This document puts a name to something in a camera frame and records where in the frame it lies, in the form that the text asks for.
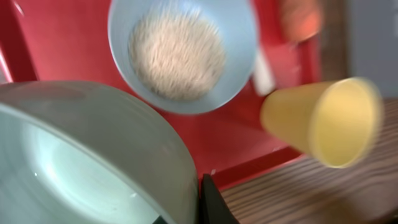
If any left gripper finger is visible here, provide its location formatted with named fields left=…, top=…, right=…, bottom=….
left=199, top=174, right=239, bottom=224

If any mint green bowl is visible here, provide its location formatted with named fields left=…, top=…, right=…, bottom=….
left=1, top=81, right=198, bottom=223

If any yellow plastic cup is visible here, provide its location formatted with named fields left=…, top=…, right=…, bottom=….
left=260, top=78, right=383, bottom=169

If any white rice pile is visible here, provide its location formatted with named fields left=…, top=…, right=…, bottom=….
left=129, top=12, right=226, bottom=101

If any light blue bowl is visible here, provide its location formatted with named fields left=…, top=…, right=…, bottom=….
left=108, top=0, right=259, bottom=114

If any orange carrot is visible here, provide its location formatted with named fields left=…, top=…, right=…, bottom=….
left=278, top=0, right=323, bottom=42

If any grey dishwasher rack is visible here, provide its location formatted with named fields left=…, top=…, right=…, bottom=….
left=346, top=0, right=397, bottom=98

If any white plastic spoon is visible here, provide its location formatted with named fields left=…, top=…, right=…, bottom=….
left=252, top=46, right=275, bottom=96

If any red serving tray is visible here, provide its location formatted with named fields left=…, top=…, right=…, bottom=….
left=1, top=0, right=320, bottom=189

